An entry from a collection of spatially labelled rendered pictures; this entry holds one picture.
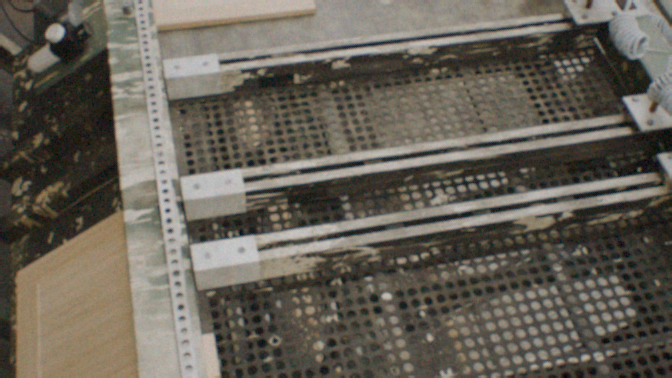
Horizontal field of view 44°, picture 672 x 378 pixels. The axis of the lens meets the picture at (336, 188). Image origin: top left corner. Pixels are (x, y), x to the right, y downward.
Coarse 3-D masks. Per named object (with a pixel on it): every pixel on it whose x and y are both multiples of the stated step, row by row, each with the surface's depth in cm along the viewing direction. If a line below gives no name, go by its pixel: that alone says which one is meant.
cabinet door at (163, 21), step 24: (168, 0) 216; (192, 0) 217; (216, 0) 218; (240, 0) 218; (264, 0) 218; (288, 0) 219; (312, 0) 219; (168, 24) 211; (192, 24) 212; (216, 24) 214
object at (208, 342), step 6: (204, 336) 158; (210, 336) 158; (204, 342) 157; (210, 342) 157; (204, 348) 156; (210, 348) 156; (210, 354) 156; (216, 354) 156; (210, 360) 155; (216, 360) 155; (210, 366) 154; (216, 366) 154; (210, 372) 153; (216, 372) 153
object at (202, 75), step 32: (576, 0) 210; (608, 0) 211; (416, 32) 205; (448, 32) 206; (480, 32) 207; (512, 32) 207; (544, 32) 208; (576, 32) 210; (192, 64) 194; (224, 64) 196; (256, 64) 195; (288, 64) 197; (320, 64) 199; (352, 64) 201; (384, 64) 204; (416, 64) 206; (448, 64) 209; (192, 96) 197
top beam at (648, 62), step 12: (600, 24) 214; (648, 24) 207; (600, 36) 215; (660, 36) 204; (612, 48) 210; (660, 48) 202; (612, 60) 211; (624, 60) 205; (636, 60) 200; (648, 60) 199; (660, 60) 199; (624, 72) 206; (636, 72) 201; (648, 72) 196; (660, 72) 196; (636, 84) 201; (648, 84) 197
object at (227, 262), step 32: (544, 192) 176; (576, 192) 176; (608, 192) 179; (640, 192) 177; (352, 224) 168; (384, 224) 169; (416, 224) 172; (448, 224) 169; (480, 224) 170; (512, 224) 173; (544, 224) 175; (576, 224) 178; (192, 256) 162; (224, 256) 162; (256, 256) 162; (288, 256) 163; (320, 256) 166; (352, 256) 168; (384, 256) 171
